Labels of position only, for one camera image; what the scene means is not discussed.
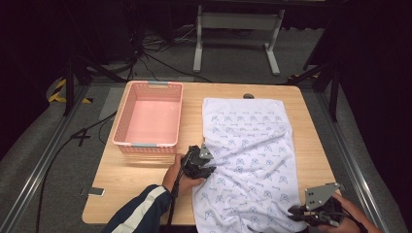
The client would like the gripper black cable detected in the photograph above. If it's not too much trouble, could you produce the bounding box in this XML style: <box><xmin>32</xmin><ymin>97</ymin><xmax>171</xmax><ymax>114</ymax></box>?
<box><xmin>329</xmin><ymin>207</ymin><xmax>370</xmax><ymax>233</ymax></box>
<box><xmin>164</xmin><ymin>150</ymin><xmax>192</xmax><ymax>233</ymax></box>

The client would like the white patterned towel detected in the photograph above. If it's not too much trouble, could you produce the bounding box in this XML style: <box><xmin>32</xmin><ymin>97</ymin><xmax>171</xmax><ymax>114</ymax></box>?
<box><xmin>191</xmin><ymin>97</ymin><xmax>308</xmax><ymax>233</ymax></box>

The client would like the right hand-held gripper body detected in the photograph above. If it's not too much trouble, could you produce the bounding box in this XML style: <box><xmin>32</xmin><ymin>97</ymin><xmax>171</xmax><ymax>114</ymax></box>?
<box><xmin>301</xmin><ymin>182</ymin><xmax>346</xmax><ymax>227</ymax></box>

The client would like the person's left hand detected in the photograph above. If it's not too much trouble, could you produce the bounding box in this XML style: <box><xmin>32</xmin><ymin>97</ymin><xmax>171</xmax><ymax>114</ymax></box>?
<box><xmin>161</xmin><ymin>152</ymin><xmax>207</xmax><ymax>197</ymax></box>

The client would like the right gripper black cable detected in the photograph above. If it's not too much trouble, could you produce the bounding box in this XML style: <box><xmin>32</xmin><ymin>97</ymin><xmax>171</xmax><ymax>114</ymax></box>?
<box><xmin>329</xmin><ymin>207</ymin><xmax>370</xmax><ymax>233</ymax></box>

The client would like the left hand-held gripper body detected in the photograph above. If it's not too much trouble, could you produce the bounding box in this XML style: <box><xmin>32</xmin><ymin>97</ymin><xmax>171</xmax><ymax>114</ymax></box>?
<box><xmin>182</xmin><ymin>143</ymin><xmax>215</xmax><ymax>180</ymax></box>

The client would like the black metal stand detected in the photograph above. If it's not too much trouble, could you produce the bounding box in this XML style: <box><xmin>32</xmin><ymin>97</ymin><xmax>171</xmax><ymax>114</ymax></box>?
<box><xmin>286</xmin><ymin>61</ymin><xmax>342</xmax><ymax>123</ymax></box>
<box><xmin>62</xmin><ymin>52</ymin><xmax>128</xmax><ymax>117</ymax></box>

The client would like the white metal stand frame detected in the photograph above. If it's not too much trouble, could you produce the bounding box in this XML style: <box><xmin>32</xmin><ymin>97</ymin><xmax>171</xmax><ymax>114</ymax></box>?
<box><xmin>192</xmin><ymin>4</ymin><xmax>287</xmax><ymax>78</ymax></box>

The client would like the yellow black floor tape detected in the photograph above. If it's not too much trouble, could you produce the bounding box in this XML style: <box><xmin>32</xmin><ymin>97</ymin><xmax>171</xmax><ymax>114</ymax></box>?
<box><xmin>47</xmin><ymin>78</ymin><xmax>94</xmax><ymax>105</ymax></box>

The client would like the pink plastic basket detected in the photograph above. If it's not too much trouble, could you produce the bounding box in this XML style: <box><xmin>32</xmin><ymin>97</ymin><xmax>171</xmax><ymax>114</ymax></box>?
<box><xmin>112</xmin><ymin>81</ymin><xmax>185</xmax><ymax>154</ymax></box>

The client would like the person's right hand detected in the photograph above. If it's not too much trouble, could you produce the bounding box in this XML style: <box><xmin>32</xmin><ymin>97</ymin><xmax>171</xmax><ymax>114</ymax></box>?
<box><xmin>317</xmin><ymin>192</ymin><xmax>385</xmax><ymax>233</ymax></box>

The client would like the black floor cable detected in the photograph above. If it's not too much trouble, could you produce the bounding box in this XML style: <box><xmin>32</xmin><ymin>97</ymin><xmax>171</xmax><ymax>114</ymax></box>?
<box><xmin>35</xmin><ymin>111</ymin><xmax>119</xmax><ymax>233</ymax></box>

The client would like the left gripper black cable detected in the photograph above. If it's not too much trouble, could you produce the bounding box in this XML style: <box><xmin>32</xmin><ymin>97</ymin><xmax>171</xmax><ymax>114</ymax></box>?
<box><xmin>164</xmin><ymin>150</ymin><xmax>192</xmax><ymax>233</ymax></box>

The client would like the bundle of black cables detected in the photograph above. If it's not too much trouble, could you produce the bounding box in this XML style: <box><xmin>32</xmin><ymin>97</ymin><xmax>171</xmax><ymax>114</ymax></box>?
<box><xmin>124</xmin><ymin>6</ymin><xmax>213</xmax><ymax>83</ymax></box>

